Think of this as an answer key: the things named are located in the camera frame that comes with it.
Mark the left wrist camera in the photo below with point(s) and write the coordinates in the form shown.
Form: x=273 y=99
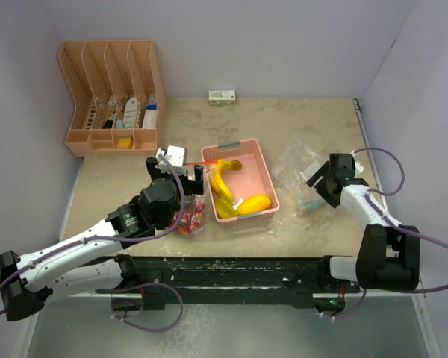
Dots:
x=174 y=156

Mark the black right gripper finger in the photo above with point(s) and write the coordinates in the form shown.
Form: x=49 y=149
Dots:
x=322 y=191
x=320 y=173

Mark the clear orange-zipper bag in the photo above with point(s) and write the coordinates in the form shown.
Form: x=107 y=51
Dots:
x=208 y=169

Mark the clear blue-zipper bag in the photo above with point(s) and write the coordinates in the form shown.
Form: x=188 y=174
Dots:
x=298 y=161

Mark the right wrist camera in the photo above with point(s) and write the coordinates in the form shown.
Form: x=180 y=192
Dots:
x=359 y=168

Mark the green white small box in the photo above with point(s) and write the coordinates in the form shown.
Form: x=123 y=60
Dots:
x=221 y=97

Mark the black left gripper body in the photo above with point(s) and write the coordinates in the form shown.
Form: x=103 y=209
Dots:
x=187 y=185

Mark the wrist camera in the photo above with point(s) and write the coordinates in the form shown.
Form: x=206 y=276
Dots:
x=359 y=168
x=174 y=156

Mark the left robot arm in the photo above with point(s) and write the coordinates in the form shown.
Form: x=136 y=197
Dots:
x=29 y=281

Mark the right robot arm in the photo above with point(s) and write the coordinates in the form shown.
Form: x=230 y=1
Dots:
x=389 y=255

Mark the yellow banana bunch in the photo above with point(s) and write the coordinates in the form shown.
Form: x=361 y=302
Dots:
x=218 y=185

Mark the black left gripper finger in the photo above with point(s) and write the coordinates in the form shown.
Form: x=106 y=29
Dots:
x=152 y=168
x=198 y=184

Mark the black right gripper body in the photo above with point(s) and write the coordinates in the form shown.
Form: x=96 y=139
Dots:
x=329 y=176

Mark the green starfruit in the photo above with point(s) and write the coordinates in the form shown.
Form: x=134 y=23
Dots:
x=225 y=209

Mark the yellow mango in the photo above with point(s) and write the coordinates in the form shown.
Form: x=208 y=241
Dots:
x=254 y=204

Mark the red strawberry cluster with leaves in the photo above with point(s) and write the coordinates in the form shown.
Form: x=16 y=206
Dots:
x=193 y=219

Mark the orange desk file organizer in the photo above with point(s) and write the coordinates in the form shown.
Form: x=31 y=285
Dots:
x=102 y=75

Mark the white tube in organizer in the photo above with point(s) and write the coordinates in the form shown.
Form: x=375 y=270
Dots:
x=130 y=113

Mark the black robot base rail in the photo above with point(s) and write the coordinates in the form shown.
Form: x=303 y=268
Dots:
x=300 y=282

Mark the yellow sponge in organizer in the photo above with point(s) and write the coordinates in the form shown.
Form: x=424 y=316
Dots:
x=125 y=143

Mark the pink plastic basket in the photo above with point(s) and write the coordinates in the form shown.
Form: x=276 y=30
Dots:
x=253 y=179

